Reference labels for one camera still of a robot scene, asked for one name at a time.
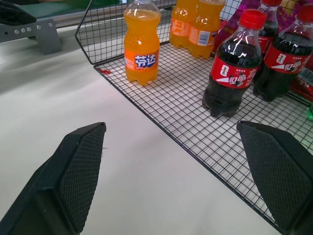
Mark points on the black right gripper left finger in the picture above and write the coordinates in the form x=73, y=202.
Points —
x=73, y=181

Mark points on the magenta snack bag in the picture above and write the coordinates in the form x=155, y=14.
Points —
x=288, y=12

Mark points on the cola bottle red label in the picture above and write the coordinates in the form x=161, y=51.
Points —
x=283, y=58
x=267, y=27
x=233, y=66

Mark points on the green plastic bottle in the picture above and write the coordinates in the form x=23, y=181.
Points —
x=310, y=110

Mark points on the orange soda bottle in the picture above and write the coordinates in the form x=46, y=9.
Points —
x=204, y=29
x=179, y=24
x=141, y=44

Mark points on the grey metal bracket with bolts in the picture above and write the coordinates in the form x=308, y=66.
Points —
x=47, y=34

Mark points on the green conveyor belt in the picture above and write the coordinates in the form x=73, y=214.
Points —
x=41, y=7

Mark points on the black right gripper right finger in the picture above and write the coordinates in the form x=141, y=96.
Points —
x=278, y=176

